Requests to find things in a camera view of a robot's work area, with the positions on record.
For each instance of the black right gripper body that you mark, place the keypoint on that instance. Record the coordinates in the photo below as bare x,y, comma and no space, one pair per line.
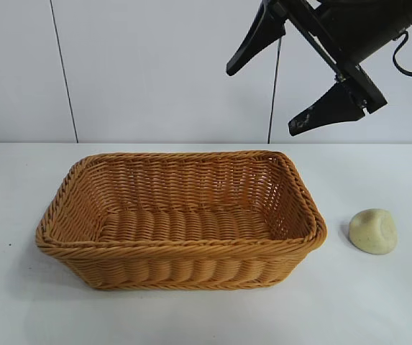
364,25

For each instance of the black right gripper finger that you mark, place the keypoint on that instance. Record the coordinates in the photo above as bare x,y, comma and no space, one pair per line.
259,36
331,108

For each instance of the brown woven wicker basket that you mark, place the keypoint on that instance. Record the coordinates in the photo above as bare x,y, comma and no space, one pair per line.
177,226

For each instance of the pale yellow egg yolk pastry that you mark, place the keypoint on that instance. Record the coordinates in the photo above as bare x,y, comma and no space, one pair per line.
371,233

